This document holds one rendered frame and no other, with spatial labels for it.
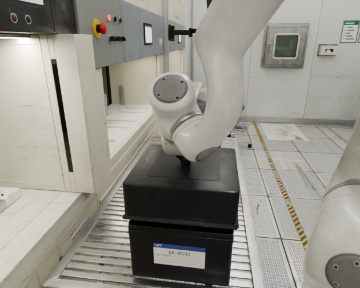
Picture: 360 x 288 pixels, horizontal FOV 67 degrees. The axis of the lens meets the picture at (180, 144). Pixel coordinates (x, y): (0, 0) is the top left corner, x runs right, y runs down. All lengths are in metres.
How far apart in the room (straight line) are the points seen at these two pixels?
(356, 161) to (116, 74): 2.13
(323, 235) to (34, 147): 0.92
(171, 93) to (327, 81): 4.86
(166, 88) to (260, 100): 4.60
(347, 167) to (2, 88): 0.98
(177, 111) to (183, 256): 0.43
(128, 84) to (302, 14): 3.40
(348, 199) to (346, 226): 0.06
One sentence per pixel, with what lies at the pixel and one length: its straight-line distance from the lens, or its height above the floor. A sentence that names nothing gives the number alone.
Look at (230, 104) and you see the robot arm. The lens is 0.44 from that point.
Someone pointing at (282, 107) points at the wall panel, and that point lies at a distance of 5.15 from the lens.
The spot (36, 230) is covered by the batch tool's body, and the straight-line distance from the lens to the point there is 0.93.
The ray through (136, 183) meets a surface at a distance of 0.68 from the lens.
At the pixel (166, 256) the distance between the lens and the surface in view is 0.79.
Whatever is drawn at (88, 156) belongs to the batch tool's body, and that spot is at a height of 1.02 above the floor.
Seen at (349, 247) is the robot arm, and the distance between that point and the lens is 0.39.
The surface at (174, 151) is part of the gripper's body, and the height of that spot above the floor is 1.13.
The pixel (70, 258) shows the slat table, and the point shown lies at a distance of 0.96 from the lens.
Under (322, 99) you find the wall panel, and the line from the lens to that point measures 5.30.
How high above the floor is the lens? 1.38
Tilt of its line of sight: 21 degrees down
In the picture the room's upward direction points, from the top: straight up
